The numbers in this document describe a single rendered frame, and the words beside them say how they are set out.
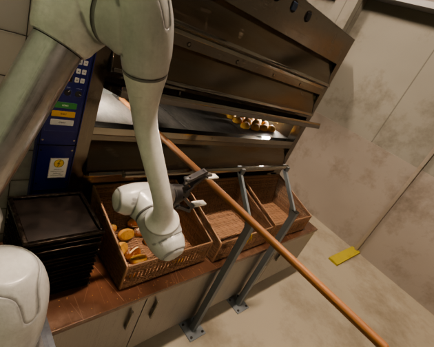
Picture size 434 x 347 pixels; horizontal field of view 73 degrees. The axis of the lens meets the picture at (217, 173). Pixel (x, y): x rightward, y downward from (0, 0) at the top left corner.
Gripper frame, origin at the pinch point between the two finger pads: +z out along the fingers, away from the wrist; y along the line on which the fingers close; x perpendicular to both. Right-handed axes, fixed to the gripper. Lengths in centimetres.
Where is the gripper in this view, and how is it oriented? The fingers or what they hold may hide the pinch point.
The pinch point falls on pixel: (208, 189)
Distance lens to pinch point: 122.9
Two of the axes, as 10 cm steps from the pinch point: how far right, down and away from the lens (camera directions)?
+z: 6.9, -0.4, 7.3
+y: -3.8, 8.3, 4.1
